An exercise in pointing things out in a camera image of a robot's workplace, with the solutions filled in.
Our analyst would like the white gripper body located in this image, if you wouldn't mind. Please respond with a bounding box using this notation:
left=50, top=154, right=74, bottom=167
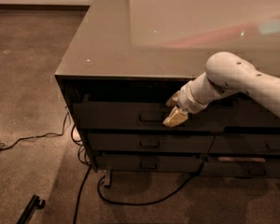
left=177, top=81, right=209, bottom=114

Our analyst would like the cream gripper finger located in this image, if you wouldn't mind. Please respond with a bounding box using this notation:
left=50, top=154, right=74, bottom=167
left=163, top=106, right=189, bottom=127
left=166, top=91, right=179, bottom=107

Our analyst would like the grey drawer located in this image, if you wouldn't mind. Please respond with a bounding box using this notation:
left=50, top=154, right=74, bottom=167
left=228, top=98, right=280, bottom=128
left=73, top=101, right=233, bottom=132
left=96, top=155, right=203, bottom=173
left=210, top=134, right=280, bottom=155
left=201, top=157, right=280, bottom=178
left=88, top=133, right=213, bottom=153

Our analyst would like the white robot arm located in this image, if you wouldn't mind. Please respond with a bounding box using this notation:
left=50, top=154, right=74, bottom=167
left=163, top=51, right=280, bottom=127

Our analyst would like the grey drawer cabinet counter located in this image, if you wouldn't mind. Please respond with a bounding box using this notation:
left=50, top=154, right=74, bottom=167
left=55, top=0, right=280, bottom=175

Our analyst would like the thick black floor cable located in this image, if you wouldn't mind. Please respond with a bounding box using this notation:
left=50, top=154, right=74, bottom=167
left=97, top=171, right=199, bottom=207

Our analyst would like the black straight floor cable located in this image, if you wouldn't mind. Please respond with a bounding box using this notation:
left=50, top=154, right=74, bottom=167
left=72, top=164, right=92, bottom=224

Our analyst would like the thin black power cable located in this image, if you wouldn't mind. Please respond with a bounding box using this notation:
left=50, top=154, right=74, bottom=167
left=0, top=107, right=71, bottom=163

